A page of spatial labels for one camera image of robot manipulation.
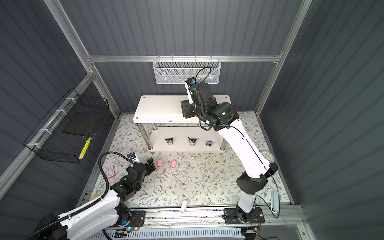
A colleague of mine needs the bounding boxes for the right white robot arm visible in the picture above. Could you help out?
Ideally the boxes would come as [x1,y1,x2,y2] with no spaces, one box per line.
[181,78,278,223]

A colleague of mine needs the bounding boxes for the black wire wall basket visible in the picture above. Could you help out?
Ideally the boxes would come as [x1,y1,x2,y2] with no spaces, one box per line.
[24,91,110,164]

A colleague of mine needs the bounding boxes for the yellow marker in basket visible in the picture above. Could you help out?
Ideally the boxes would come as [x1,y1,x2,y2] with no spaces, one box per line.
[79,137,92,160]

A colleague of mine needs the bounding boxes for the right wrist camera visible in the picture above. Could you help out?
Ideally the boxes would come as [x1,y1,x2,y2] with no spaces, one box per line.
[185,77,196,104]

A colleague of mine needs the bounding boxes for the white round clock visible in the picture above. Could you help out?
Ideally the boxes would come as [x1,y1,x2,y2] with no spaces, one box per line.
[260,150,276,163]

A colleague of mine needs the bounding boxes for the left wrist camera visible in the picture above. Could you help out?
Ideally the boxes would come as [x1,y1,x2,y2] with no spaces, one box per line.
[127,153,140,163]

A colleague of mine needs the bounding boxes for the tubes in white basket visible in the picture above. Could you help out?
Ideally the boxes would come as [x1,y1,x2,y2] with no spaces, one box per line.
[179,74,219,83]

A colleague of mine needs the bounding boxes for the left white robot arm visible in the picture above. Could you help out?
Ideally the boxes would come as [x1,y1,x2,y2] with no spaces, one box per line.
[27,158,156,240]

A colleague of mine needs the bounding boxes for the black cable conduit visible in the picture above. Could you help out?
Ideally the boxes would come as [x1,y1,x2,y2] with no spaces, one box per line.
[23,151,134,240]

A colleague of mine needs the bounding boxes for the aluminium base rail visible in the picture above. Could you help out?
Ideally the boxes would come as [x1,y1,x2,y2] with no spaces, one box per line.
[98,205,301,240]

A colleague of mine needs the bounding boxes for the light blue remote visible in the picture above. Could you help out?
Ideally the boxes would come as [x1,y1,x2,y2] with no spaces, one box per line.
[271,191,280,216]

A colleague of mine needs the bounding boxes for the white wire wall basket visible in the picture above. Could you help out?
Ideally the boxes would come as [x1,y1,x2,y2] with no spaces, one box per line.
[153,60,222,85]

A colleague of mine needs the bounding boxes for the black purple figurine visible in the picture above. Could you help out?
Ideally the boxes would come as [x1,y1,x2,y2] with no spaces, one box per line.
[165,138,174,146]
[188,138,197,147]

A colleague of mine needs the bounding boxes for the red white card pack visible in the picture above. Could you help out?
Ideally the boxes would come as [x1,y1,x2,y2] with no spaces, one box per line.
[107,166,116,179]

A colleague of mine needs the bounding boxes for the pink pig toy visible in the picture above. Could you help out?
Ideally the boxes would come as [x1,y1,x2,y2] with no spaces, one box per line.
[157,159,163,168]
[171,160,177,169]

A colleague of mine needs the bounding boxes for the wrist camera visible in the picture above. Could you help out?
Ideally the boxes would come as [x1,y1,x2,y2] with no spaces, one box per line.
[127,153,140,163]
[185,77,196,104]

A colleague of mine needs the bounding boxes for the white two-tier shelf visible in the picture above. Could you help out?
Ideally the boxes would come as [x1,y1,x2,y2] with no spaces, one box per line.
[133,96,226,153]

